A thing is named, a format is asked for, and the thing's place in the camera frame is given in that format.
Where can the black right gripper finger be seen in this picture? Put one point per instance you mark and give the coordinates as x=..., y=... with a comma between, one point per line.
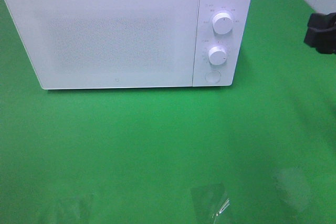
x=323, y=40
x=322, y=21

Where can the white microwave knob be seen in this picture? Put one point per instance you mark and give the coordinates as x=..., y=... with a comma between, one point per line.
x=222, y=22
x=217, y=56

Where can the round white door button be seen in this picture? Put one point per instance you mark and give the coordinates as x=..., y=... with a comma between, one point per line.
x=213, y=77

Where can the white microwave door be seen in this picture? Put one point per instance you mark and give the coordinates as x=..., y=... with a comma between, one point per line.
x=90, y=44

